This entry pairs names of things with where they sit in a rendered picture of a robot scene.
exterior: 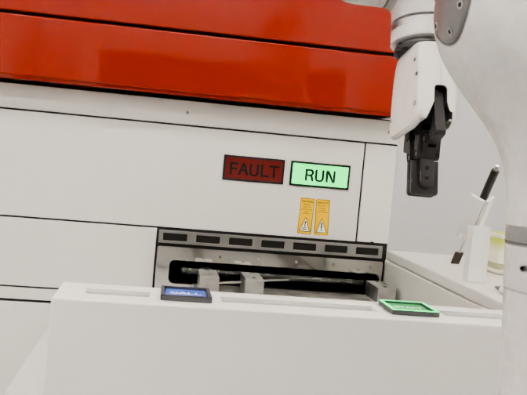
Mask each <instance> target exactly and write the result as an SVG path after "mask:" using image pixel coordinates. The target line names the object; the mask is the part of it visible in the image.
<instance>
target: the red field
mask: <svg viewBox="0 0 527 395"><path fill-rule="evenodd" d="M282 166H283V161H267V160H258V159H249V158H233V157H226V166H225V175H224V178H233V179H251V180H260V181H270V182H279V183H281V182H282Z"/></svg>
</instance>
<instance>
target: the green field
mask: <svg viewBox="0 0 527 395"><path fill-rule="evenodd" d="M348 169H349V168H345V167H336V166H328V165H311V164H301V163H293V175H292V183H296V184H306V185H315V186H324V187H342V188H347V177H348Z"/></svg>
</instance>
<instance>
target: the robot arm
mask: <svg viewBox="0 0 527 395"><path fill-rule="evenodd" d="M342 1H344V2H347V3H351V4H354V5H364V6H372V7H379V8H385V9H388V10H389V11H390V13H391V49H392V50H393V51H394V58H395V59H396V60H398V62H397V67H396V71H395V76H394V86H393V94H392V103H391V121H390V138H392V139H393V140H397V139H399V138H400V137H402V136H404V135H405V139H404V147H403V152H404V153H406V159H407V185H406V193H407V195H409V196H413V197H423V198H432V197H433V196H436V195H437V194H438V162H437V161H438V160H439V157H440V148H441V141H442V138H443V137H444V135H445V134H446V131H447V130H448V129H450V128H451V127H452V126H453V124H454V123H455V120H456V87H458V89H459V90H460V91H461V93H462V94H463V96H464V97H465V99H466V100H467V102H468V103H469V104H470V105H471V107H472V108H473V110H474V111H475V113H476V114H477V115H478V116H479V118H480V119H481V121H482V122H483V124H484V125H485V127H486V128H487V130H488V131H489V134H490V136H491V137H492V139H493V141H494V143H495V144H496V148H497V150H498V152H499V154H500V157H501V160H502V163H503V169H504V175H505V181H506V224H505V244H504V263H503V309H502V327H501V345H500V380H499V395H527V0H342Z"/></svg>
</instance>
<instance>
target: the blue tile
mask: <svg viewBox="0 0 527 395"><path fill-rule="evenodd" d="M165 294H166V295H191V296H203V297H206V294H205V291H196V290H183V289H171V288H166V289H165Z"/></svg>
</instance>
